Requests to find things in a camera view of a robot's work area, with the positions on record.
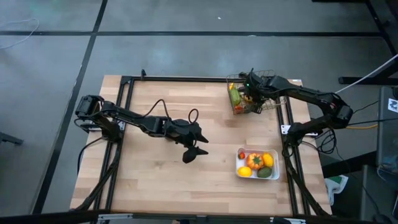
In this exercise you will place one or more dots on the light green cucumber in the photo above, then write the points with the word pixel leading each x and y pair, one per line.
pixel 235 97

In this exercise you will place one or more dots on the yellow lemon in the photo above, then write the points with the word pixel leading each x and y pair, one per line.
pixel 268 160
pixel 244 171

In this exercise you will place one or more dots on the dark metal foot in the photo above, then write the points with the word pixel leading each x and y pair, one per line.
pixel 11 139

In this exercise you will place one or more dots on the orange tomato with green stem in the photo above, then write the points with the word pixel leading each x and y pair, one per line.
pixel 255 161

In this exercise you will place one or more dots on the red toy tomato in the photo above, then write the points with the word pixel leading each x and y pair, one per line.
pixel 242 155

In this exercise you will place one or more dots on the grey equipment cabinet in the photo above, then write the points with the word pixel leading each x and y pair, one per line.
pixel 387 140

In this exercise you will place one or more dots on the white green bag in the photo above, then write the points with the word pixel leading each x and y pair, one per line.
pixel 337 186

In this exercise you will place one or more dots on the dark green avocado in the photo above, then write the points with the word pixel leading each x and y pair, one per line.
pixel 264 172

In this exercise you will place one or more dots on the white plastic bin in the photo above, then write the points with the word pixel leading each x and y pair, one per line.
pixel 240 163

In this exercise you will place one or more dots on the black aluminium frame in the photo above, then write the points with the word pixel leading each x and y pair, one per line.
pixel 174 78

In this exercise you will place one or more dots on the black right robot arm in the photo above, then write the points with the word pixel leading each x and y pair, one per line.
pixel 311 93

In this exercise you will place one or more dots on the black mount bracket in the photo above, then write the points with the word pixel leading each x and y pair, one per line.
pixel 88 128

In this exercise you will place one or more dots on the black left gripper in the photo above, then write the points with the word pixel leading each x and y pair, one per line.
pixel 182 132

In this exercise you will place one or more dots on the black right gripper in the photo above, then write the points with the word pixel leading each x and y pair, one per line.
pixel 259 85

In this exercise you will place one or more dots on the black metal frame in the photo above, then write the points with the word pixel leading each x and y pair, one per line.
pixel 367 80

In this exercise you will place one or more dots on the white frame bracket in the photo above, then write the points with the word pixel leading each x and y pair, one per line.
pixel 285 129
pixel 121 125

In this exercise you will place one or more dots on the silver frame bracket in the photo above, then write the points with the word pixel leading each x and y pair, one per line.
pixel 287 220
pixel 115 216

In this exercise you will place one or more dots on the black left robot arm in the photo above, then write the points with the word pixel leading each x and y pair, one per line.
pixel 133 117

